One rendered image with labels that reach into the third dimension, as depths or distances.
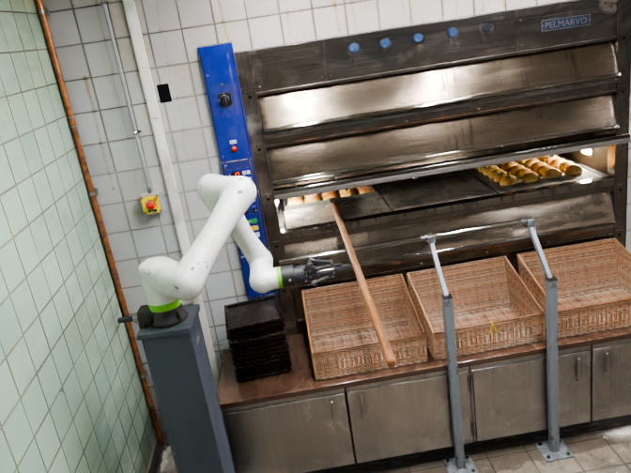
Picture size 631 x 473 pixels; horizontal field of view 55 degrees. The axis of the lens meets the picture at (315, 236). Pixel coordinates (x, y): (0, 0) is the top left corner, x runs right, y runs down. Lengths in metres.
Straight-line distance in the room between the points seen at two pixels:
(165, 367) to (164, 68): 1.41
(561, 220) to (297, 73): 1.61
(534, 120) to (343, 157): 1.00
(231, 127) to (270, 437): 1.51
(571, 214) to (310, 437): 1.81
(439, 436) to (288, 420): 0.76
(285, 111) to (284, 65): 0.22
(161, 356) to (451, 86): 1.87
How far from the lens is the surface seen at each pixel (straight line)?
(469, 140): 3.23
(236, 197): 2.28
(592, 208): 3.62
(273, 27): 3.02
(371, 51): 3.08
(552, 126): 3.38
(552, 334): 3.06
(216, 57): 2.99
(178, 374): 2.43
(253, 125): 3.05
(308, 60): 3.04
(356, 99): 3.07
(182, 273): 2.17
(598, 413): 3.48
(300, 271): 2.56
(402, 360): 3.00
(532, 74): 3.30
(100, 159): 3.18
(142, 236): 3.24
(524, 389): 3.23
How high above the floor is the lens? 2.19
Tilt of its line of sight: 19 degrees down
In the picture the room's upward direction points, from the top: 9 degrees counter-clockwise
